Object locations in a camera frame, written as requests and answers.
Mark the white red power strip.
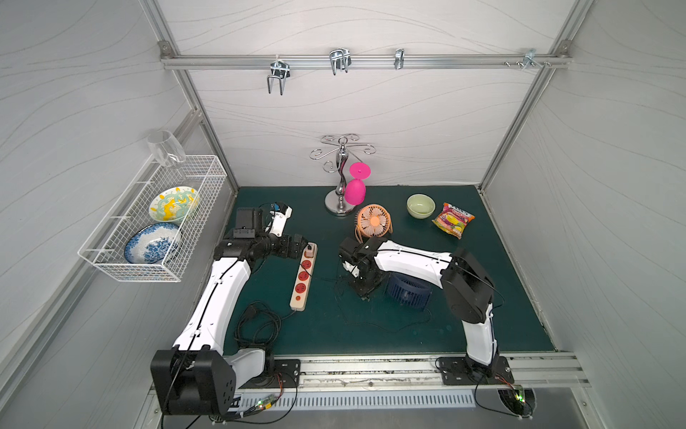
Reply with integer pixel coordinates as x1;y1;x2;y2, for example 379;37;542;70
289;243;318;312

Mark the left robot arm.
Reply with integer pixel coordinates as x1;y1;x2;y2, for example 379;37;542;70
150;202;307;416

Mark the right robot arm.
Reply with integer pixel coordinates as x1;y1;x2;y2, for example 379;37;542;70
339;237;499;371

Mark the orange desk fan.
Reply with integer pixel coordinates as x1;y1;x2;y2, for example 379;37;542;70
355;204;393;243

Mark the navy blue desk fan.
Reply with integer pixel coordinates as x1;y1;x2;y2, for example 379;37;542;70
386;273;433;310

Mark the chrome cup holder stand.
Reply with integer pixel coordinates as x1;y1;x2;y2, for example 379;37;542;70
309;133;376;217

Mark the pink plastic goblet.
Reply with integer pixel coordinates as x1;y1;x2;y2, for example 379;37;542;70
345;162;371;206

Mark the green bowl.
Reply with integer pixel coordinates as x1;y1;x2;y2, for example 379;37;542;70
407;194;436;219

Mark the colourful snack bag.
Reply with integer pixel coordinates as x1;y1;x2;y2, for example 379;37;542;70
432;203;475;239

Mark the yellow green patterned plate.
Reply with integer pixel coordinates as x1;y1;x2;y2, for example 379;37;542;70
148;186;199;225

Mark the blue white patterned plate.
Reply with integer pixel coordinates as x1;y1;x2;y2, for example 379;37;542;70
124;223;183;265

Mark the clear glass cup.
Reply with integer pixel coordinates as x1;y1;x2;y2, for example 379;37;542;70
146;130;186;168

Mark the metal double hook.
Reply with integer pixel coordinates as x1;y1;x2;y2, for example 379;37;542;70
266;60;291;96

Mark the small metal hook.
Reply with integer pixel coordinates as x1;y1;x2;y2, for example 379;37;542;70
394;48;405;71

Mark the black orange fan cable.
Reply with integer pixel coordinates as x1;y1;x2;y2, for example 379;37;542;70
313;259;355;285

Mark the black power strip cord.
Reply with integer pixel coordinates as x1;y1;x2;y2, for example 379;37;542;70
233;301;297;352

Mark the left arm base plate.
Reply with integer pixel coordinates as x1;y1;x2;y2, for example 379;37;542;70
242;359;301;390

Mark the white wire basket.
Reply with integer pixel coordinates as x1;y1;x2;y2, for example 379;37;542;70
78;155;226;282

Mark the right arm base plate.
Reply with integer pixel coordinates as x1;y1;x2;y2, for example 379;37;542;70
434;355;516;386

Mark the aluminium top rail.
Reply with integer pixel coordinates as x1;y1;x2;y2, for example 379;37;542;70
161;52;573;72

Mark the aluminium rail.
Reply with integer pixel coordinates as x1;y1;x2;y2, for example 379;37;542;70
161;52;573;72
235;350;591;396

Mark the metal wire hook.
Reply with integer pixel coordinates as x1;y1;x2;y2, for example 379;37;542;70
329;48;352;76

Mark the aluminium front rail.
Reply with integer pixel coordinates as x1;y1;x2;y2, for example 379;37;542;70
235;350;591;396

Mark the metal bracket hook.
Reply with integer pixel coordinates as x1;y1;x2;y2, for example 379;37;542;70
503;49;552;71

